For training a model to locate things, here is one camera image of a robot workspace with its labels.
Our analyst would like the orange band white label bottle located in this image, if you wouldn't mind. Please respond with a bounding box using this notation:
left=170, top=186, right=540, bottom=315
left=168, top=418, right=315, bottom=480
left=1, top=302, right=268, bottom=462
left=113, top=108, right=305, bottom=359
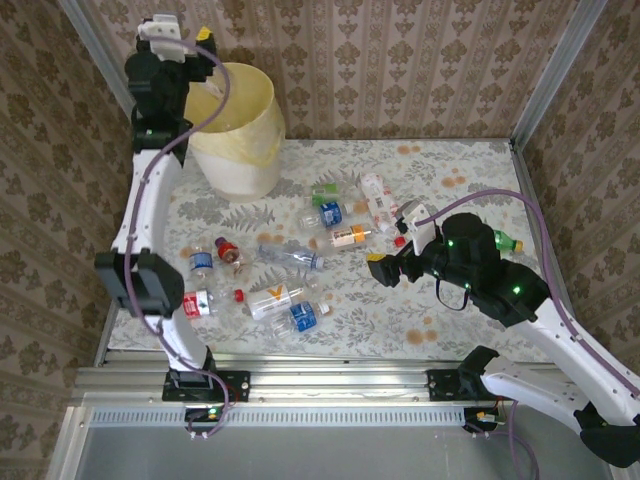
left=324, top=224, right=375, bottom=249

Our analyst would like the blue Pocari label bottle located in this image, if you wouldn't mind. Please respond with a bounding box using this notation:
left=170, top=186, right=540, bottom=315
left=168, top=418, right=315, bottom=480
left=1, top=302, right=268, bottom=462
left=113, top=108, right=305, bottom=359
left=267, top=299, right=332, bottom=339

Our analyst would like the cream plastic bin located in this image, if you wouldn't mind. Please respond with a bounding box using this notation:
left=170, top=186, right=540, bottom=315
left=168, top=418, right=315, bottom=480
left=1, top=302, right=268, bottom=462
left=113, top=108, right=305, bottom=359
left=184, top=62, right=287, bottom=204

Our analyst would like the floral table cover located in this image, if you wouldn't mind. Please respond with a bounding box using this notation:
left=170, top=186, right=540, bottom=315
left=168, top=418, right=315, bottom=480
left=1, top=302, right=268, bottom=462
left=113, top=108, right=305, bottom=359
left=107, top=138, right=564, bottom=361

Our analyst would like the aluminium frame rail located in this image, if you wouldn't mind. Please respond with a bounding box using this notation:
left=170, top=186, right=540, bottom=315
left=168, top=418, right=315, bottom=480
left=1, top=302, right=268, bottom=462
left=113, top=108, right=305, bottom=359
left=93, top=147, right=167, bottom=369
left=508, top=142, right=592, bottom=365

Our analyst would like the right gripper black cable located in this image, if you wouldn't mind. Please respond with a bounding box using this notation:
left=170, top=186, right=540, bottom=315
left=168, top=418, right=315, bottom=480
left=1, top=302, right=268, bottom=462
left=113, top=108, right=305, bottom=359
left=433, top=278, right=471, bottom=315

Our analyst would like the aluminium frame post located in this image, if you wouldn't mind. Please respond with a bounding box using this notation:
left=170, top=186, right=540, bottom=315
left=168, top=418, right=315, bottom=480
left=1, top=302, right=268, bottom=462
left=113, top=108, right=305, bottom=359
left=55, top=0, right=166, bottom=157
left=508, top=0, right=610, bottom=151

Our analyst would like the blue label white cap bottle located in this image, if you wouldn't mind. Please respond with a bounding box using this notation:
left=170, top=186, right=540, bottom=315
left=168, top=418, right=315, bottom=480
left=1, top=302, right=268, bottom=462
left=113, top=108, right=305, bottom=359
left=297, top=199, right=356, bottom=232

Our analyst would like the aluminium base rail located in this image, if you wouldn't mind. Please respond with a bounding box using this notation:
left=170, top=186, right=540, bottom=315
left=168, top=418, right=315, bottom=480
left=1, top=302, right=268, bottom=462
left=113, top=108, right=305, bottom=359
left=69, top=357, right=614, bottom=407

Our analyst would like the black connector with wires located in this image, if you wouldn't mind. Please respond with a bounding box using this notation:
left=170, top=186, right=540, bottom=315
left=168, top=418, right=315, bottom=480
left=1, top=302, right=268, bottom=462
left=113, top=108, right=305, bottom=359
left=463, top=408, right=501, bottom=434

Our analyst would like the grey metal panel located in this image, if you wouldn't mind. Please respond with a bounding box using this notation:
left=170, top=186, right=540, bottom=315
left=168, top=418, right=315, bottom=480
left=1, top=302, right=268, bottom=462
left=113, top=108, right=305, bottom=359
left=47, top=404, right=631, bottom=480

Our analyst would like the green label clear bottle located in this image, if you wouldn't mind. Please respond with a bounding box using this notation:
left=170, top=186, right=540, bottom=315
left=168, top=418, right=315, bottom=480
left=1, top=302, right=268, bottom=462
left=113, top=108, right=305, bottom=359
left=310, top=182, right=341, bottom=207

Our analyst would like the black connector with LED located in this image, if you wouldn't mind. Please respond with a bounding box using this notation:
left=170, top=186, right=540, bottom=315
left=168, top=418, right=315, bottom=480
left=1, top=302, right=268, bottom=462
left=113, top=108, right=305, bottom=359
left=184, top=405, right=226, bottom=425

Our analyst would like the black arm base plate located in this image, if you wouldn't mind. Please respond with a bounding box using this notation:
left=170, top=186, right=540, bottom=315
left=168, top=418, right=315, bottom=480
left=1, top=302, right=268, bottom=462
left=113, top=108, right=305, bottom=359
left=427, top=369, right=520, bottom=404
left=162, top=369, right=251, bottom=404

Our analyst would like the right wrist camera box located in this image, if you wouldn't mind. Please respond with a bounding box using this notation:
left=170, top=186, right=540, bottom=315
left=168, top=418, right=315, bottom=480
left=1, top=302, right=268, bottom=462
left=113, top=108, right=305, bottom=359
left=394, top=201, right=444, bottom=254

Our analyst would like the clear water bottle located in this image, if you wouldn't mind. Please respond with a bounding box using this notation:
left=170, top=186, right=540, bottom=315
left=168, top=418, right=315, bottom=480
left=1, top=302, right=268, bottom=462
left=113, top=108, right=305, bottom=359
left=256, top=243, right=326, bottom=271

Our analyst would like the white bottle red print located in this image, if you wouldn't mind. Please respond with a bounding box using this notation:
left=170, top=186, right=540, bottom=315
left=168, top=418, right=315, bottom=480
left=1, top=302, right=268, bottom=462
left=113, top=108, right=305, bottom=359
left=359, top=172, right=401, bottom=234

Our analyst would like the red label red cap bottle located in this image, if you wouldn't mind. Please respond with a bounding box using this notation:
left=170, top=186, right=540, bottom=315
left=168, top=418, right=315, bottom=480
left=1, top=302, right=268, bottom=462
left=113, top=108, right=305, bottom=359
left=182, top=288, right=248, bottom=320

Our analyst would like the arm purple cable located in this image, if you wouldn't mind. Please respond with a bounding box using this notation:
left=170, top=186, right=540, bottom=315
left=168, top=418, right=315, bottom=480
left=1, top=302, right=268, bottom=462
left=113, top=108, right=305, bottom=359
left=422, top=188, right=640, bottom=480
left=122, top=37, right=236, bottom=441

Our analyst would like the yellow plastic bin liner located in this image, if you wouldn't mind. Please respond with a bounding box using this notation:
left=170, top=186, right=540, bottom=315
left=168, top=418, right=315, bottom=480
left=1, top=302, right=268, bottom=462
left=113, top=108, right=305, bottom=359
left=187, top=62, right=287, bottom=169

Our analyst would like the white label orange V bottle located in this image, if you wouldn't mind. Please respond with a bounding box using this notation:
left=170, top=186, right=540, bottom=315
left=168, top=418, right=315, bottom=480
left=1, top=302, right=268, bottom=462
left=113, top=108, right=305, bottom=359
left=245, top=279, right=321, bottom=322

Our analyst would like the grey slotted cable duct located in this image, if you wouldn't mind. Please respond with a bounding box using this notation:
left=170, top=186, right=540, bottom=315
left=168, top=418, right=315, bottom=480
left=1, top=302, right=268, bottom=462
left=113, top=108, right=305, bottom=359
left=88, top=405, right=469, bottom=427

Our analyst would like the green soda bottle yellow cap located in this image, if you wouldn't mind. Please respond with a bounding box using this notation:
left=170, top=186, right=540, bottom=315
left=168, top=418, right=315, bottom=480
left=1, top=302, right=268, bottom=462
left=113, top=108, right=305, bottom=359
left=492, top=228, right=525, bottom=254

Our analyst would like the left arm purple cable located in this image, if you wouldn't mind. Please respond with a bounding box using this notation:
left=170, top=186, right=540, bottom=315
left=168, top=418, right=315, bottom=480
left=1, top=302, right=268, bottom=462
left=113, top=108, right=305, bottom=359
left=122, top=37, right=236, bottom=441

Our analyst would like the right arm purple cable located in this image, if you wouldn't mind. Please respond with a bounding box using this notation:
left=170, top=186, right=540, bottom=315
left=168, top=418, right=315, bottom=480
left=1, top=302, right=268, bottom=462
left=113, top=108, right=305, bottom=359
left=422, top=188, right=640, bottom=480

